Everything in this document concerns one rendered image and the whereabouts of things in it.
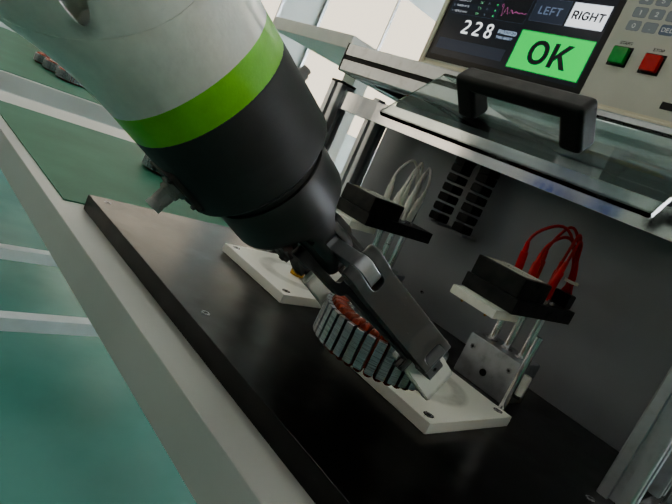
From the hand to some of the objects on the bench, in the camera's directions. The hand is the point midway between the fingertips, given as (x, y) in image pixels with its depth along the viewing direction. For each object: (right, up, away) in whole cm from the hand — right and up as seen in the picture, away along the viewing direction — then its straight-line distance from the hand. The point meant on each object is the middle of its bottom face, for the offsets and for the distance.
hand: (380, 334), depth 47 cm
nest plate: (+5, -7, +13) cm, 16 cm away
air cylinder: (+15, -10, +23) cm, 29 cm away
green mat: (-26, +19, +82) cm, 88 cm away
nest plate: (-10, +3, +30) cm, 31 cm away
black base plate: (-2, -4, +23) cm, 23 cm away
